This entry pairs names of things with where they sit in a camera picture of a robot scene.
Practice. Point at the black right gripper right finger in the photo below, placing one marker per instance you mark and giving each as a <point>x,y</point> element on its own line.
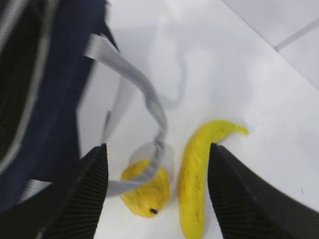
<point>248,207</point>

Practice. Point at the navy blue lunch bag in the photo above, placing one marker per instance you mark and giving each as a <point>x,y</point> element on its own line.
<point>47,51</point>

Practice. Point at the yellow banana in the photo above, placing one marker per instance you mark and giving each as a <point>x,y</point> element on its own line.
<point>193,174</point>

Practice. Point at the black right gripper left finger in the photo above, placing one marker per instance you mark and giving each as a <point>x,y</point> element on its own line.
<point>69,208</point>

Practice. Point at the yellow pear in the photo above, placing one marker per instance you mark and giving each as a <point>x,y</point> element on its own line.
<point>148,200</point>

